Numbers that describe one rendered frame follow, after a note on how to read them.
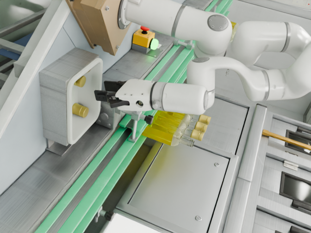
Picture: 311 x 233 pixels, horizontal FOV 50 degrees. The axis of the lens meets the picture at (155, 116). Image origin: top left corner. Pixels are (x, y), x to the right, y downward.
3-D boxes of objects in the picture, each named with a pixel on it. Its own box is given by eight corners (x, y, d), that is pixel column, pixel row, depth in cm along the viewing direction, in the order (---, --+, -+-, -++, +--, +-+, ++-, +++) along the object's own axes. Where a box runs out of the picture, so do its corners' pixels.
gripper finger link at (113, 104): (118, 111, 85) (105, 105, 89) (140, 99, 89) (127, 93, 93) (117, 107, 84) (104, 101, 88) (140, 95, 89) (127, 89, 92)
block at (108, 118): (94, 124, 114) (112, 131, 113) (95, 101, 108) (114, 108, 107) (99, 119, 117) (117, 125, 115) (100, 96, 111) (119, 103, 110)
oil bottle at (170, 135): (125, 129, 128) (177, 149, 123) (126, 118, 124) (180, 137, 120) (131, 121, 132) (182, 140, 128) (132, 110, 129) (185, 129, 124)
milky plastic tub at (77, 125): (44, 138, 98) (70, 148, 96) (39, 72, 84) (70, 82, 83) (77, 107, 111) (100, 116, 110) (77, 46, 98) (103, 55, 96)
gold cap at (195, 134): (189, 139, 128) (200, 143, 127) (191, 132, 125) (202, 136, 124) (192, 133, 130) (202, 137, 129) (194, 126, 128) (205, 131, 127)
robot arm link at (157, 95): (161, 119, 86) (151, 118, 87) (172, 101, 92) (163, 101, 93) (158, 94, 82) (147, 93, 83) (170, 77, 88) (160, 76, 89)
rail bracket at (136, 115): (112, 135, 114) (146, 148, 111) (116, 94, 104) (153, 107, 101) (116, 130, 116) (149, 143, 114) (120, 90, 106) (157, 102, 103)
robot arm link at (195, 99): (217, 73, 92) (216, 106, 95) (180, 70, 96) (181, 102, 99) (203, 91, 79) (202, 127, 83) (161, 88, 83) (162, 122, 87)
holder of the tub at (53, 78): (44, 150, 101) (66, 159, 100) (38, 71, 85) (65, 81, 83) (75, 119, 115) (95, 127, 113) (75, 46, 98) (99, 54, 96)
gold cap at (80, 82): (66, 74, 94) (79, 79, 93) (73, 69, 97) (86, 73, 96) (66, 85, 96) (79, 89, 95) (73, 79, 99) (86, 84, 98)
